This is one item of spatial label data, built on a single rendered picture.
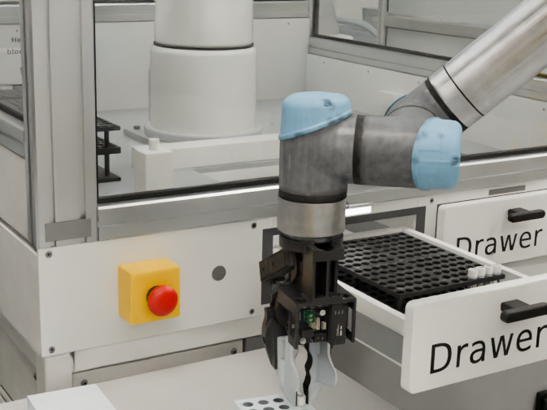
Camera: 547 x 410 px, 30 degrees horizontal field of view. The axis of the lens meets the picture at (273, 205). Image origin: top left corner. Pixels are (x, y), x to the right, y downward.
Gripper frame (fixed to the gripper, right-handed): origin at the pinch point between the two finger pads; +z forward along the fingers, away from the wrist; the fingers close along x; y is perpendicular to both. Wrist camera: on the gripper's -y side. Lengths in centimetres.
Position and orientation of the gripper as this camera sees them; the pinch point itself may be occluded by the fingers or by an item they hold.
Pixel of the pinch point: (299, 391)
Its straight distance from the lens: 121.9
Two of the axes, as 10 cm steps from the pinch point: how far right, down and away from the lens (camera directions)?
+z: -0.2, 9.7, 2.6
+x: 9.4, -0.7, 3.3
